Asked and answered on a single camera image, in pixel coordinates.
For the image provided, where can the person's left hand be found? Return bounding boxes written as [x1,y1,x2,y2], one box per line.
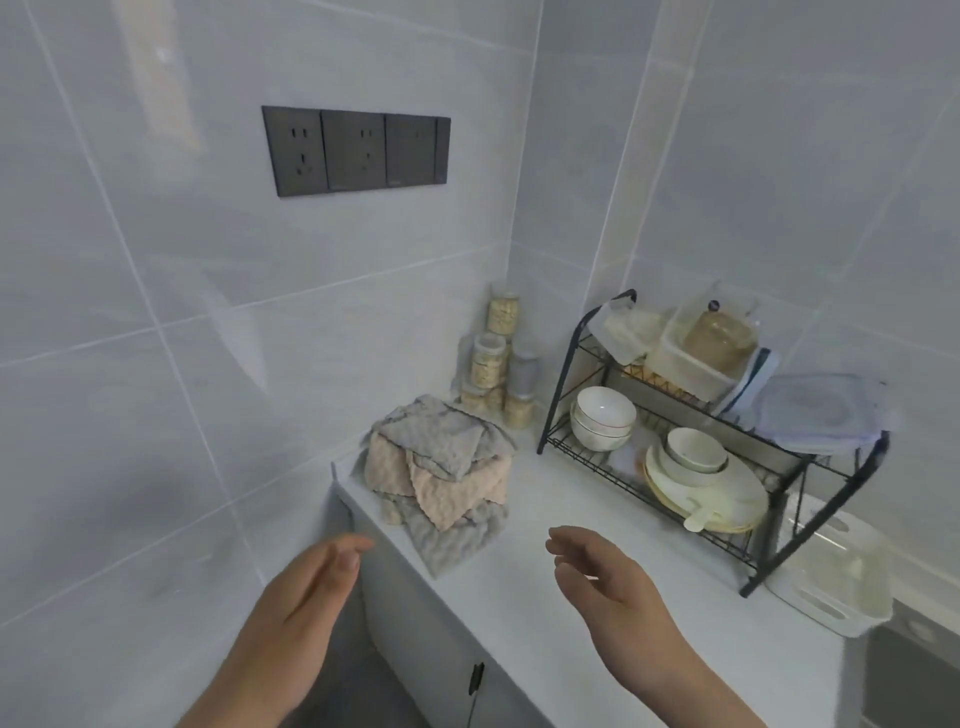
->
[224,533,376,714]

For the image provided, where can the person's right hand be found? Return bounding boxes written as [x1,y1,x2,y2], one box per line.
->
[545,524,703,699]

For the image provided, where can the pile of fluffy cloths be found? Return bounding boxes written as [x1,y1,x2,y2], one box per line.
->
[352,395,519,580]

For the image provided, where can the pale green rice paddle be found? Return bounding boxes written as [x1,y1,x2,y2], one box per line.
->
[683,498,744,534]

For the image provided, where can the small bowls on plates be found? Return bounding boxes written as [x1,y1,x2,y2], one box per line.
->
[643,464,766,535]

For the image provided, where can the small white bowl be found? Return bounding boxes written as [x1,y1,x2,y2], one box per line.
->
[656,446,730,489]
[665,427,729,474]

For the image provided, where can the white plastic basket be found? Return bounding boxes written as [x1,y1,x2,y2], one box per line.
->
[764,509,895,639]

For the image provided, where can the grey plastic lid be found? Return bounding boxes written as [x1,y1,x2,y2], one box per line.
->
[719,348,781,433]

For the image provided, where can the large clear food container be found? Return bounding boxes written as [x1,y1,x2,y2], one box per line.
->
[646,292,763,403]

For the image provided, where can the clear jar grey contents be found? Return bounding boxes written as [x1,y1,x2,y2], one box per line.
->
[508,350,541,399]

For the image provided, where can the short clear plastic jar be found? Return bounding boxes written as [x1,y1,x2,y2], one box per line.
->
[458,382,505,414]

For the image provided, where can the blue rimmed container lid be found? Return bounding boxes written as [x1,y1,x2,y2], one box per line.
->
[752,372,890,457]

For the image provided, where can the grey kitchen sink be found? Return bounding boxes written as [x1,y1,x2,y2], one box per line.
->
[862,599,960,728]

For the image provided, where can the clear plastic food container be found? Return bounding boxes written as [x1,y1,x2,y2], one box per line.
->
[588,303,669,365]

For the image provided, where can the tan lid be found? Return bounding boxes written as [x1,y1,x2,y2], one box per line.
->
[683,307,759,376]

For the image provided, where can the black wire dish rack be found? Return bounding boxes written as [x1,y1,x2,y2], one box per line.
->
[536,290,892,599]

